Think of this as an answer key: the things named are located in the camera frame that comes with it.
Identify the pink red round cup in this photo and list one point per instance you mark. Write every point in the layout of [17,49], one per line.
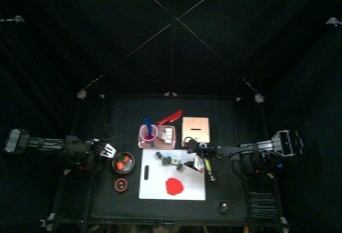
[141,136]

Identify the red playdough lump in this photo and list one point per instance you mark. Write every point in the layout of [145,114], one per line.
[173,187]

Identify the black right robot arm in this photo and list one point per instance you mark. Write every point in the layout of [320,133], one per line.
[248,148]

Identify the silver frame bracket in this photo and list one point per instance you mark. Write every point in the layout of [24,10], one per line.
[258,97]
[17,19]
[81,93]
[332,21]
[168,93]

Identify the small black round cup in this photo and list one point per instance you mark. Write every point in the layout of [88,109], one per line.
[223,206]

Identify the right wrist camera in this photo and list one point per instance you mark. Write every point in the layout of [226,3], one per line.
[192,144]

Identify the white cube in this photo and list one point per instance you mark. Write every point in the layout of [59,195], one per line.
[167,134]

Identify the white cutting board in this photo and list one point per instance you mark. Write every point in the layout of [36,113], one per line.
[155,190]

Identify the blue utensil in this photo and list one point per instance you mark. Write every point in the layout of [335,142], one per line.
[148,125]

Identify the wooden box red drawer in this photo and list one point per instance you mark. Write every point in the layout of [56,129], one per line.
[195,128]

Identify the yellow green toy tool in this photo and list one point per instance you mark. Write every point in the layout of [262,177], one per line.
[207,166]

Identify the clear container with red utensil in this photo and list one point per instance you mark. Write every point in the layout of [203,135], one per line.
[156,145]

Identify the vertical frame pole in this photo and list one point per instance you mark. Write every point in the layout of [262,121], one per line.
[171,77]

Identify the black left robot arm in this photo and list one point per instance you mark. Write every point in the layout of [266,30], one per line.
[48,142]

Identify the steel bowl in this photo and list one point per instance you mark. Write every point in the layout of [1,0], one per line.
[129,168]

